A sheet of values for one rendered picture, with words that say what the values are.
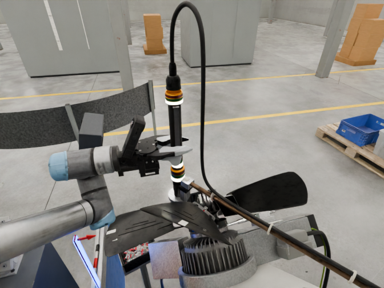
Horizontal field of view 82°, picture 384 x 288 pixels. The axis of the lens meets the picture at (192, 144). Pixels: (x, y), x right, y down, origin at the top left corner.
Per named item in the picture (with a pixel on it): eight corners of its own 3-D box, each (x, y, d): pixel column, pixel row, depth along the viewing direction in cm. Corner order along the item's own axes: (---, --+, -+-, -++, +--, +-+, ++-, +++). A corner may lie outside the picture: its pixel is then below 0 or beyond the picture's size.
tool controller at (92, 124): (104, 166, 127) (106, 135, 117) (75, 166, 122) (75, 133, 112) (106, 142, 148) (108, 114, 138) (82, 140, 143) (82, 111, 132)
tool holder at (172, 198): (198, 198, 73) (199, 175, 68) (184, 211, 69) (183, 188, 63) (178, 185, 78) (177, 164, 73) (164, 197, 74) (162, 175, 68)
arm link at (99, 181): (86, 194, 72) (74, 195, 61) (77, 162, 73) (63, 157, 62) (111, 186, 73) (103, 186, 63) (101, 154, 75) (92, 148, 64)
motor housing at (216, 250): (236, 258, 90) (228, 224, 93) (263, 273, 68) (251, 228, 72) (181, 274, 85) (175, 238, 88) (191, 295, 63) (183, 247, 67)
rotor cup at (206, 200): (220, 222, 89) (213, 189, 92) (233, 224, 75) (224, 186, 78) (186, 230, 86) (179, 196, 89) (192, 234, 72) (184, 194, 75)
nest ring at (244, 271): (239, 255, 92) (236, 246, 93) (272, 273, 67) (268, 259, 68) (176, 274, 86) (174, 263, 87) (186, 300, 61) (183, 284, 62)
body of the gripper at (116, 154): (159, 158, 68) (118, 164, 66) (156, 134, 63) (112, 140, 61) (162, 174, 62) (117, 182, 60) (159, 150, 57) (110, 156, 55)
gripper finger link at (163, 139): (185, 147, 70) (157, 154, 67) (184, 131, 67) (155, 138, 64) (189, 152, 68) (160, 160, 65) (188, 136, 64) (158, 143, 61)
